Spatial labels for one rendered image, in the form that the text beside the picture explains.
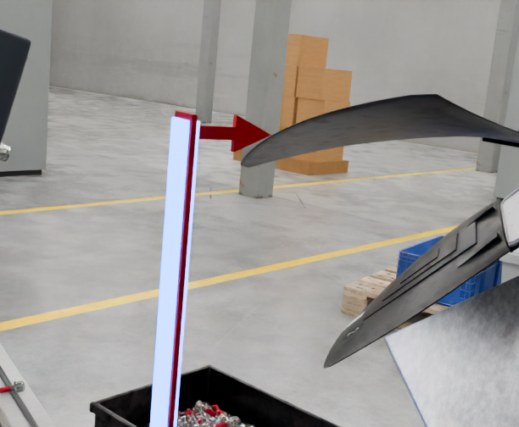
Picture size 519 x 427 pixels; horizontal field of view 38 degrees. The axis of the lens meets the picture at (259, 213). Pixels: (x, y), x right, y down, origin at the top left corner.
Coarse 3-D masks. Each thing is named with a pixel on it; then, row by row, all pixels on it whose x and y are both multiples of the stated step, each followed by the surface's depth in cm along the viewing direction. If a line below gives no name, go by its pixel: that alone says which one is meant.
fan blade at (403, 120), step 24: (408, 96) 45; (432, 96) 44; (312, 120) 51; (336, 120) 51; (360, 120) 51; (384, 120) 50; (408, 120) 50; (432, 120) 50; (456, 120) 49; (480, 120) 49; (264, 144) 57; (288, 144) 58; (312, 144) 60; (336, 144) 62
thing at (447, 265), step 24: (480, 216) 80; (456, 240) 80; (480, 240) 76; (504, 240) 73; (432, 264) 80; (456, 264) 76; (480, 264) 73; (408, 288) 81; (432, 288) 76; (360, 312) 91; (384, 312) 81; (408, 312) 76; (360, 336) 79; (336, 360) 78
